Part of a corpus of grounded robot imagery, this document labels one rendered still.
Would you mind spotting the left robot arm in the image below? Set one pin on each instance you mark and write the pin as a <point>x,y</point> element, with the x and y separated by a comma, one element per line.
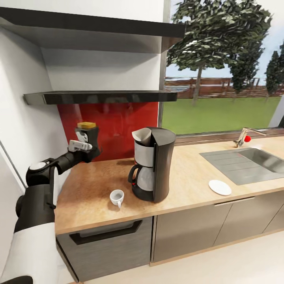
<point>32,257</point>

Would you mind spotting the saucer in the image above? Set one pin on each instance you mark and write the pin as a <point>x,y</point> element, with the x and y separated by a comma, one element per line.
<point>220,187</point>

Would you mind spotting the paper coffee filter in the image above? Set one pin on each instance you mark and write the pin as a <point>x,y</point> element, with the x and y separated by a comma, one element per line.
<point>143,136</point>

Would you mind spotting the coffee cup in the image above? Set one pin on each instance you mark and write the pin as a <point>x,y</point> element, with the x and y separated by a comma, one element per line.
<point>117,197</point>

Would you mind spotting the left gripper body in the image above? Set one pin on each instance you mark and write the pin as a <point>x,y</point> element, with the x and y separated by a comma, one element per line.
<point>78,157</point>

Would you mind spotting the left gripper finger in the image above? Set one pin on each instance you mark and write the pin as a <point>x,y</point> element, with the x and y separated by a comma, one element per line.
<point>92,151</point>

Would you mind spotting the countertop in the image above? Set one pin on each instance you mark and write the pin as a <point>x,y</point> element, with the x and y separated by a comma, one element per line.
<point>84,200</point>

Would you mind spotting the bottle of coffee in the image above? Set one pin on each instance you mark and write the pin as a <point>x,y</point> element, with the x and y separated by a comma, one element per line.
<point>87,132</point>

